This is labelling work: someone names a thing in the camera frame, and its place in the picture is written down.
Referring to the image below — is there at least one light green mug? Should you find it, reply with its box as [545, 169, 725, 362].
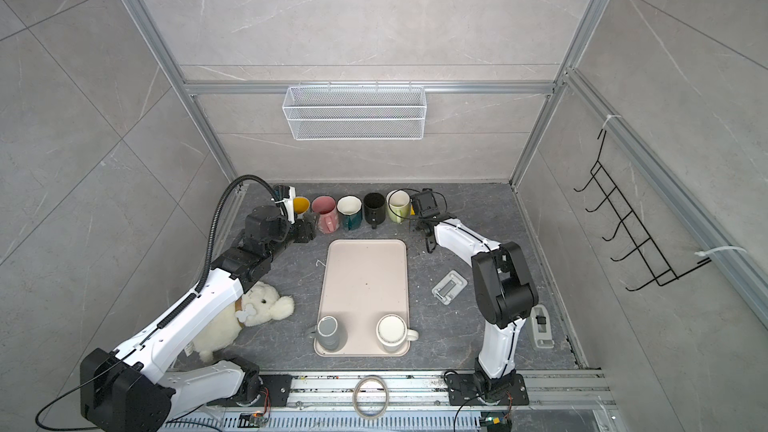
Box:
[386, 190, 411, 224]

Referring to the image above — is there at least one blue butterfly mug yellow inside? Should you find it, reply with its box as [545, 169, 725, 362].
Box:
[292, 196, 311, 219]

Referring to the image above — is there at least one black mug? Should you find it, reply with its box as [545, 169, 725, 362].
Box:
[363, 192, 387, 229]

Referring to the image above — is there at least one pink ghost pattern mug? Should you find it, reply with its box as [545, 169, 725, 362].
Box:
[311, 195, 340, 234]

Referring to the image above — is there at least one dark green mug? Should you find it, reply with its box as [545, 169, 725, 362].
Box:
[337, 195, 363, 231]

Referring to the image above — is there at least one white mug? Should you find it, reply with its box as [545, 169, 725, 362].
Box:
[375, 314, 420, 354]

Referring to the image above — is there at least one grey mug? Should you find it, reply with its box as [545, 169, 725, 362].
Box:
[312, 315, 347, 352]

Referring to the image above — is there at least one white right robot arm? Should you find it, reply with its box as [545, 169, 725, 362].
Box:
[410, 188, 539, 403]

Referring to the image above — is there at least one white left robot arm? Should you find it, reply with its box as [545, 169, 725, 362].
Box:
[80, 199, 314, 431]

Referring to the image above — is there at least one white plush dog toy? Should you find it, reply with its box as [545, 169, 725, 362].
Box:
[185, 281, 295, 363]

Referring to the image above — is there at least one beige plastic tray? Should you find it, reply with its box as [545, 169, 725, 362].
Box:
[314, 239, 418, 357]

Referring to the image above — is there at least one white stapler device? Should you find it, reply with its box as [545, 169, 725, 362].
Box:
[530, 304, 555, 349]

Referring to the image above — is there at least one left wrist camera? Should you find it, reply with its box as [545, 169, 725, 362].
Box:
[274, 185, 296, 224]

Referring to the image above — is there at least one black corrugated left cable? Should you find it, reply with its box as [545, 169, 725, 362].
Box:
[194, 174, 280, 292]

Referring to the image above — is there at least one white wire mesh basket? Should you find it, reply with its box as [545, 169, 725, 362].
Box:
[282, 85, 428, 141]

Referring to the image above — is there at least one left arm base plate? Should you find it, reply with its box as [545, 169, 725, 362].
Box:
[229, 373, 292, 407]

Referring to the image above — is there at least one black wire hook rack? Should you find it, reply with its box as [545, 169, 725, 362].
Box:
[573, 130, 712, 292]

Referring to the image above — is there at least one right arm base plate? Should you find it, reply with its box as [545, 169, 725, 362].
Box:
[443, 370, 530, 406]

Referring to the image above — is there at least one tape roll ring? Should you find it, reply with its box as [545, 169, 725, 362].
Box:
[351, 375, 391, 420]

